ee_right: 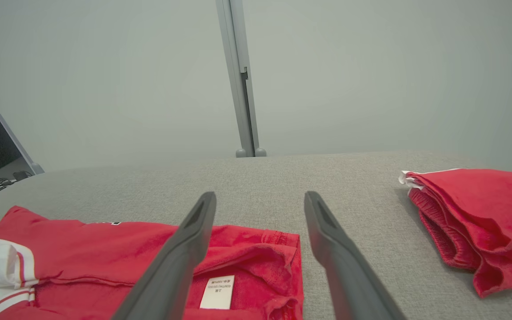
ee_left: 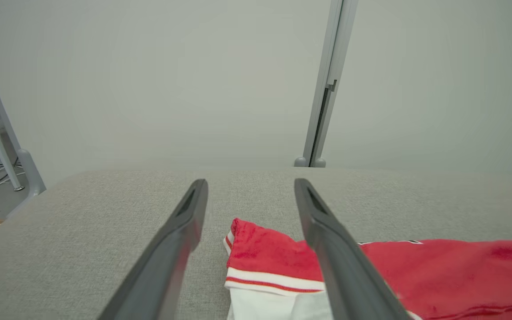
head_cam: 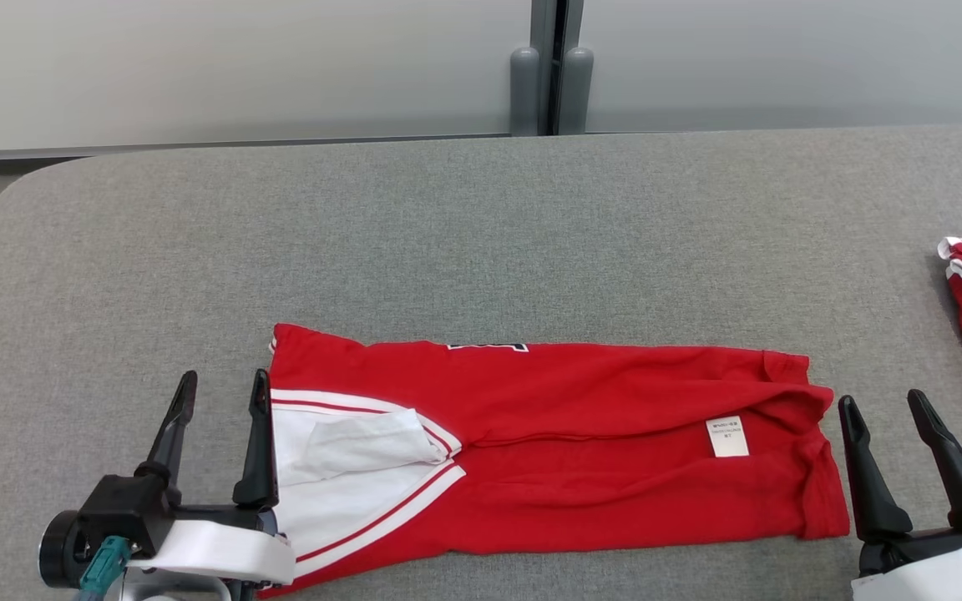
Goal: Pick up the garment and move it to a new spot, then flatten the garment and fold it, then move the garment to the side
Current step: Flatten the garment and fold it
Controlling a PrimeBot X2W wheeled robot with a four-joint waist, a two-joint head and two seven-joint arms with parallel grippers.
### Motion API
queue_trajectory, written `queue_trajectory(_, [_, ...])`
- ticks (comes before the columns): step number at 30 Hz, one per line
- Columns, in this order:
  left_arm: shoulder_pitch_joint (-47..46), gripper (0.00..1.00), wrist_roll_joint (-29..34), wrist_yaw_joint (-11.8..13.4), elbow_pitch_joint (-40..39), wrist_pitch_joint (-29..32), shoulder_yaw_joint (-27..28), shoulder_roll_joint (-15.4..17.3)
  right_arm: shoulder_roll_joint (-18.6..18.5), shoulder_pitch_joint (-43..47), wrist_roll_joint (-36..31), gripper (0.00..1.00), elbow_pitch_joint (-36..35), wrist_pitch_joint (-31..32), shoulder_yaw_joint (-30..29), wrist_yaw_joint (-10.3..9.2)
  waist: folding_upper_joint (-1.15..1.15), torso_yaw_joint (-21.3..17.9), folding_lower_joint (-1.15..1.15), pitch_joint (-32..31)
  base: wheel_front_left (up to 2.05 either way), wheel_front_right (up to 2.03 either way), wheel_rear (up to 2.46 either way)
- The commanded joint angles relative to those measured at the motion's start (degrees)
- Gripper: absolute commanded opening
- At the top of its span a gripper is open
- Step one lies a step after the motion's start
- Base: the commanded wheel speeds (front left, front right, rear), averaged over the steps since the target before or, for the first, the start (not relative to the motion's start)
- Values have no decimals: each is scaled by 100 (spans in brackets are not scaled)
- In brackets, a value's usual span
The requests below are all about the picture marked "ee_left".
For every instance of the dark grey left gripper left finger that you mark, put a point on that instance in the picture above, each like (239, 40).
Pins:
(162, 271)

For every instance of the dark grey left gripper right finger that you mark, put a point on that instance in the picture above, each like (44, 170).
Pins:
(349, 275)

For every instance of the red jersey with white sleeves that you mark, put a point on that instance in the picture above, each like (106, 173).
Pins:
(265, 253)

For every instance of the grey metal stand leg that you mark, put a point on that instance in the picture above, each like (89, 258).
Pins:
(29, 171)

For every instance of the grey vertical partition post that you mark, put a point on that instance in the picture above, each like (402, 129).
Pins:
(334, 66)

